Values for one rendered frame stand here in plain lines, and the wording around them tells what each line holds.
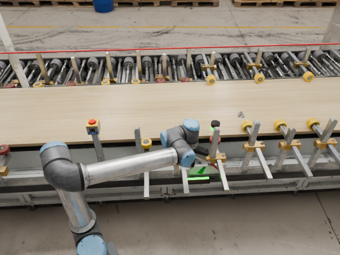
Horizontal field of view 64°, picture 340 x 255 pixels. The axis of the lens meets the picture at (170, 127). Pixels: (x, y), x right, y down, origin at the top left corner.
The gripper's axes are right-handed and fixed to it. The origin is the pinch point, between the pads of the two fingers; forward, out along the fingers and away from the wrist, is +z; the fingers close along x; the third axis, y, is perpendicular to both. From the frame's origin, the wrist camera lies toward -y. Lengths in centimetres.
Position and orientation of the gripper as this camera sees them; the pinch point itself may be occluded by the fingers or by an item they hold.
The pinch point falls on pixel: (192, 167)
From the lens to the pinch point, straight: 170.5
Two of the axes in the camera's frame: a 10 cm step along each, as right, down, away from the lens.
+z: 0.0, 7.5, 6.6
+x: 0.9, 6.6, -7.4
